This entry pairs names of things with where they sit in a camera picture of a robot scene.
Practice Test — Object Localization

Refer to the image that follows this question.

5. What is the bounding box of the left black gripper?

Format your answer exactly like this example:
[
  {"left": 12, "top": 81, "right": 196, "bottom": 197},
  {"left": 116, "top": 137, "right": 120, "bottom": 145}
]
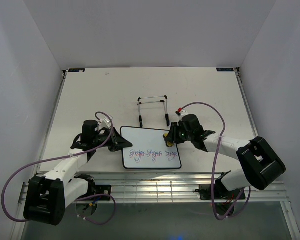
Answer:
[{"left": 93, "top": 126, "right": 133, "bottom": 152}]

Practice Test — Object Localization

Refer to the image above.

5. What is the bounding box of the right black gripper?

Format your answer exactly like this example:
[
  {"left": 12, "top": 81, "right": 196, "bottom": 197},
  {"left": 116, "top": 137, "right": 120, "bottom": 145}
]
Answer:
[{"left": 165, "top": 122, "right": 194, "bottom": 145}]

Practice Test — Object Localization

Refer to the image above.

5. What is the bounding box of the yellow bone-shaped eraser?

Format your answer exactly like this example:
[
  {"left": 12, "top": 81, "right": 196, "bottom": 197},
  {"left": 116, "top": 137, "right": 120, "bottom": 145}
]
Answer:
[{"left": 163, "top": 133, "right": 174, "bottom": 148}]

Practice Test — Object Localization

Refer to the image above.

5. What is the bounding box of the small black-framed whiteboard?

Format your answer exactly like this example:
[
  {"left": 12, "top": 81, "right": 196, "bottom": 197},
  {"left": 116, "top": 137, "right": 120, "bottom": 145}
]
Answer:
[{"left": 120, "top": 126, "right": 182, "bottom": 170}]

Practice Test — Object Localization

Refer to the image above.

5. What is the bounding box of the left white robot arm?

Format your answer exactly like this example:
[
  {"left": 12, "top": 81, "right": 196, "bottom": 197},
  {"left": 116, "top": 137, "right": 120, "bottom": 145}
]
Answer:
[{"left": 23, "top": 120, "right": 133, "bottom": 226}]

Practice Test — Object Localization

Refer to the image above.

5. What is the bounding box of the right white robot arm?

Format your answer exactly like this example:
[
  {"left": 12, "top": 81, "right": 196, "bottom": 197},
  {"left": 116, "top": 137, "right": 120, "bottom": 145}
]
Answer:
[{"left": 163, "top": 114, "right": 287, "bottom": 199}]

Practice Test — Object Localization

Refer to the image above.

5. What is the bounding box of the right blue corner label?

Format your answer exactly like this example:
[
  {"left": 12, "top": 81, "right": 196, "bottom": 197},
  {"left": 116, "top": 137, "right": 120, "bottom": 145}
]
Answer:
[{"left": 216, "top": 67, "right": 234, "bottom": 72}]

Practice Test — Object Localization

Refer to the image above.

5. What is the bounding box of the blue corner label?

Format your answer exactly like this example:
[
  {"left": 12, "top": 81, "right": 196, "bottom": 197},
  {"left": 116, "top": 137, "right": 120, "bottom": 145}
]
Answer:
[
  {"left": 68, "top": 68, "right": 86, "bottom": 73},
  {"left": 216, "top": 67, "right": 234, "bottom": 72}
]

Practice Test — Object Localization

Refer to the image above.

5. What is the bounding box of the left blue corner label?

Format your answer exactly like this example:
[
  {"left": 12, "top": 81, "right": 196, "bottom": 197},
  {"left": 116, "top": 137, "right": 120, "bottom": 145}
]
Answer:
[{"left": 68, "top": 68, "right": 86, "bottom": 73}]

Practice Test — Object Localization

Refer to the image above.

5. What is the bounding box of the metal wire whiteboard stand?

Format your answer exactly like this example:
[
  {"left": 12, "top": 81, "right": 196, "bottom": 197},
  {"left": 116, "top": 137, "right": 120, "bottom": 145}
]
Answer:
[{"left": 137, "top": 95, "right": 171, "bottom": 128}]

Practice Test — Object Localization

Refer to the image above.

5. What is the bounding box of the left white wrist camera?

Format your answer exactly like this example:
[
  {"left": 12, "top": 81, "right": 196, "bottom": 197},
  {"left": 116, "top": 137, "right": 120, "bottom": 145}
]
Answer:
[{"left": 99, "top": 116, "right": 113, "bottom": 129}]

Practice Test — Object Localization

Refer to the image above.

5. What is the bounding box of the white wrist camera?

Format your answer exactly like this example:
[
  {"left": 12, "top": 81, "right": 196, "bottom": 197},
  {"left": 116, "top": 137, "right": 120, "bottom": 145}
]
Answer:
[
  {"left": 99, "top": 116, "right": 113, "bottom": 129},
  {"left": 175, "top": 108, "right": 189, "bottom": 118}
]

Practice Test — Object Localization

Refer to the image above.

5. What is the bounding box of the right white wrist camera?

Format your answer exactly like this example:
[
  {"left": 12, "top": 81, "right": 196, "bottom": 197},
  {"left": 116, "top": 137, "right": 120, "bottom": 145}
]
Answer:
[{"left": 175, "top": 108, "right": 189, "bottom": 118}]

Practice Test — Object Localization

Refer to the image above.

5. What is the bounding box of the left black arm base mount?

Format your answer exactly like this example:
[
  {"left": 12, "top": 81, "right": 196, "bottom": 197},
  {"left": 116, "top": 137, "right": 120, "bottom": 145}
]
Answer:
[{"left": 92, "top": 185, "right": 112, "bottom": 202}]

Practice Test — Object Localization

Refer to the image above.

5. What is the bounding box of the aluminium rail frame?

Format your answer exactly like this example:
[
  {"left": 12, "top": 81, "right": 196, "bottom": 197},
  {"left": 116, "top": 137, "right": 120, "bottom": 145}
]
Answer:
[{"left": 18, "top": 172, "right": 291, "bottom": 205}]

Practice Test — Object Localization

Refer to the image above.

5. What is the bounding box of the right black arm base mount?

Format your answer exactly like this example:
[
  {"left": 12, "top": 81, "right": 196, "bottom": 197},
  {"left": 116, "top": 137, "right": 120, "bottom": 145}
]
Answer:
[{"left": 194, "top": 184, "right": 241, "bottom": 201}]

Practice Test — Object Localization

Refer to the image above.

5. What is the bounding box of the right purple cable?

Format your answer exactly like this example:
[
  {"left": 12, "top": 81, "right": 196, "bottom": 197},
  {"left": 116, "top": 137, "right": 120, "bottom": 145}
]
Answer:
[{"left": 181, "top": 101, "right": 252, "bottom": 221}]

